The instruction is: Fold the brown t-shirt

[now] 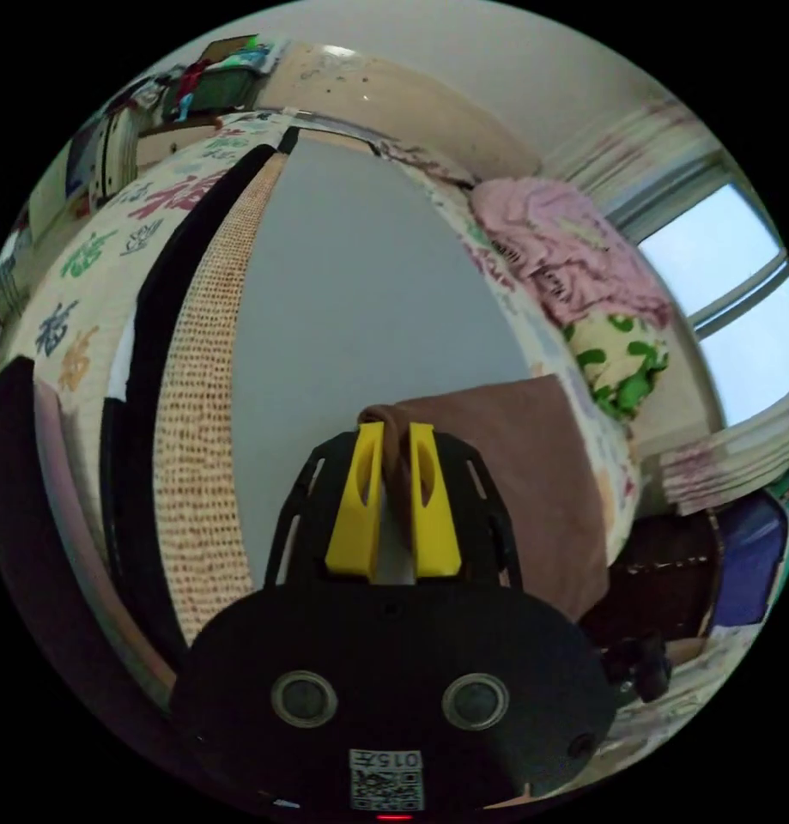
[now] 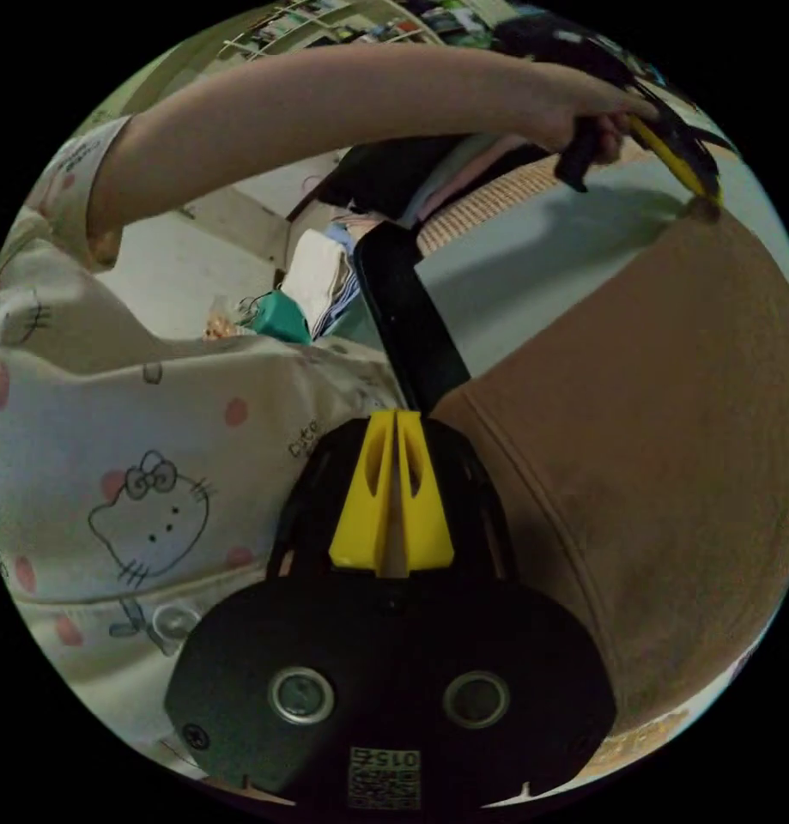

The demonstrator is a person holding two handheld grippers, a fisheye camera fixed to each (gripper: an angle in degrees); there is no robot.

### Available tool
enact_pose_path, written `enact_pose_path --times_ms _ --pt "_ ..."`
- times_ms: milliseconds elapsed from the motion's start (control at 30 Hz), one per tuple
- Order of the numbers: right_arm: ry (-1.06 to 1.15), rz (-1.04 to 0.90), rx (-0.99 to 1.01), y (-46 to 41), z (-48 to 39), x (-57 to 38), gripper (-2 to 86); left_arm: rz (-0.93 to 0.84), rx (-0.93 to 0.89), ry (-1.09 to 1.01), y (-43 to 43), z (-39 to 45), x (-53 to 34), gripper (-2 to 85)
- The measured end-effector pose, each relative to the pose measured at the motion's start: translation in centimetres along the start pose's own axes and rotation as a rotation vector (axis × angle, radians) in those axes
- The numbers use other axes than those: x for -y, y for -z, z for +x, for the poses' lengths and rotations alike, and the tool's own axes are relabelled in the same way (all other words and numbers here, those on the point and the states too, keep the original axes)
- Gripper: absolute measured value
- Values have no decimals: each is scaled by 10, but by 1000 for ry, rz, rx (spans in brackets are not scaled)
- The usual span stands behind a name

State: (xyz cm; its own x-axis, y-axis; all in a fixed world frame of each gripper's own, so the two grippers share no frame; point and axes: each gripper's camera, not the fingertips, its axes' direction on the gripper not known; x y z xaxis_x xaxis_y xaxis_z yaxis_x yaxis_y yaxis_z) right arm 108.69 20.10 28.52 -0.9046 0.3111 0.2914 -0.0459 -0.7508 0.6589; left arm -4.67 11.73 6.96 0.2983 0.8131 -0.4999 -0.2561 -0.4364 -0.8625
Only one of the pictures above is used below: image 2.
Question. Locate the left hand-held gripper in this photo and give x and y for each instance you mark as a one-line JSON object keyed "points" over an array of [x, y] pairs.
{"points": [[693, 145]]}

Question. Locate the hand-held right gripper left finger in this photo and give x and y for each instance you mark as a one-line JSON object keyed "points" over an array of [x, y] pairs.
{"points": [[362, 515]]}

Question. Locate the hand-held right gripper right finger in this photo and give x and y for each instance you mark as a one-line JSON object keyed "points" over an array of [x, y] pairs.
{"points": [[426, 521]]}

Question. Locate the brown t-shirt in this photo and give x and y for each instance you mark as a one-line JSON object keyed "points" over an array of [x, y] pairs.
{"points": [[658, 418]]}

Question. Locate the person's left forearm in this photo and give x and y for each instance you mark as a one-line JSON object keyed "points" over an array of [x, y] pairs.
{"points": [[317, 109]]}

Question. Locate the person's left hand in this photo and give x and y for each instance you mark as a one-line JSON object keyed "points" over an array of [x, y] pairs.
{"points": [[600, 96]]}

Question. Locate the teal bag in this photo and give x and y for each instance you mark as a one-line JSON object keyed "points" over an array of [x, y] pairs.
{"points": [[279, 318]]}

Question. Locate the person's body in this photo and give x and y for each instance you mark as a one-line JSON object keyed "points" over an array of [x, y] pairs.
{"points": [[143, 418]]}

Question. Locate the folded white striped cloths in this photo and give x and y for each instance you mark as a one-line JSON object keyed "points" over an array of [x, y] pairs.
{"points": [[317, 277]]}

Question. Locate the pile of clothes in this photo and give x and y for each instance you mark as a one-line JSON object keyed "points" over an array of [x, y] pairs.
{"points": [[394, 174]]}

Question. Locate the shelf with items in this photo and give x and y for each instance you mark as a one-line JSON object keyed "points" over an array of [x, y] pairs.
{"points": [[342, 26]]}

